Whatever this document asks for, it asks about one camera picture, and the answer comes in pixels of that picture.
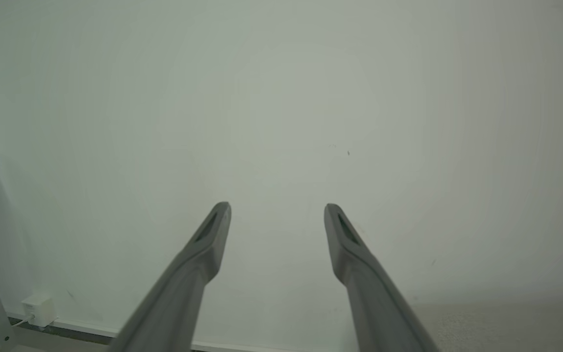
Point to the white power adapter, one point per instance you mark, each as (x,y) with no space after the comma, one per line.
(39,309)

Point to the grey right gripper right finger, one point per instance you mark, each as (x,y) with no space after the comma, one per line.
(377,303)

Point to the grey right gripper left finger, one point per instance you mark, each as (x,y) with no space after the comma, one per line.
(184,293)

